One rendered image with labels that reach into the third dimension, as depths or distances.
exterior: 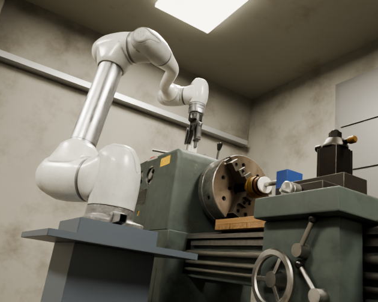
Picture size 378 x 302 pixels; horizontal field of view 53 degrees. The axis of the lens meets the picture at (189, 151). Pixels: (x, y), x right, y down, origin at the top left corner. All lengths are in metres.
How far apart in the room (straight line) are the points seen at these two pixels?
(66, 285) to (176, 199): 0.74
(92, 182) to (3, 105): 2.77
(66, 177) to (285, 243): 0.73
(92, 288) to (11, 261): 2.67
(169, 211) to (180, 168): 0.21
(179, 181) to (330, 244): 0.91
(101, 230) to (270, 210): 0.48
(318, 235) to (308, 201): 0.09
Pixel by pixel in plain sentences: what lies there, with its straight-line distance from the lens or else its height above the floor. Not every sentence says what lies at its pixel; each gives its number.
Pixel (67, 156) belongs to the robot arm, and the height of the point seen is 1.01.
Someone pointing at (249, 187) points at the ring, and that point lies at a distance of 1.60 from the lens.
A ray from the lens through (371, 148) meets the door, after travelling 3.70.
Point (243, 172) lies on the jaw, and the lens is 1.65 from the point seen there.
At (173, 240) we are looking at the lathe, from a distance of 1.67.
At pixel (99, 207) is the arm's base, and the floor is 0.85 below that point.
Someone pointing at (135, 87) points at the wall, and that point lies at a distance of 4.39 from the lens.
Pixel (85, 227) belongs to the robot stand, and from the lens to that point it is 1.12.
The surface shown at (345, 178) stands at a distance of 1.15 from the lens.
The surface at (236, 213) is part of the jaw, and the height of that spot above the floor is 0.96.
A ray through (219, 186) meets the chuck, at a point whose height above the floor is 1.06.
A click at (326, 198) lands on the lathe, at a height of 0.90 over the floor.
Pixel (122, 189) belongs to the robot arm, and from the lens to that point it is 1.21.
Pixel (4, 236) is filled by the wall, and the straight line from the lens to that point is 3.76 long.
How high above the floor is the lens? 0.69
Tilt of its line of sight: 18 degrees up
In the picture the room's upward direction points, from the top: 8 degrees clockwise
